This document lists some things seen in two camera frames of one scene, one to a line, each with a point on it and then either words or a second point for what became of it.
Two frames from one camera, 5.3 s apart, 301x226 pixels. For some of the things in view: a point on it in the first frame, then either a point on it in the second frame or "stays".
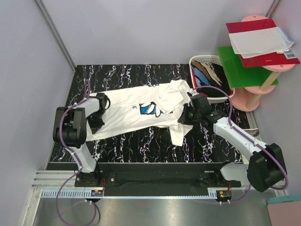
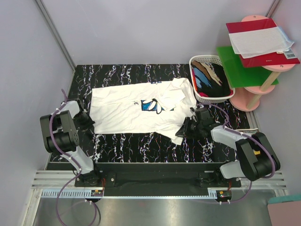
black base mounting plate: x=154 y=179 stays
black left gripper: x=94 y=127 -> x=87 y=126
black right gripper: x=184 y=119 -> x=184 y=130
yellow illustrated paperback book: x=255 y=133 stays
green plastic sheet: x=239 y=75 stays
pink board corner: x=287 y=213 stays
